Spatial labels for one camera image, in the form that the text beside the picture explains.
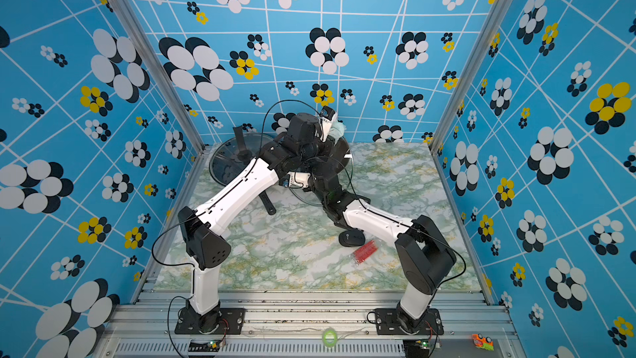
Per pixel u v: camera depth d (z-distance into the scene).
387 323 0.72
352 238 0.89
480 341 0.68
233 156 1.17
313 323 0.75
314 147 0.64
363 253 0.87
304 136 0.57
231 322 0.74
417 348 0.69
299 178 0.71
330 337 0.71
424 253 0.45
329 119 0.66
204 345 0.72
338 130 0.74
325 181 0.62
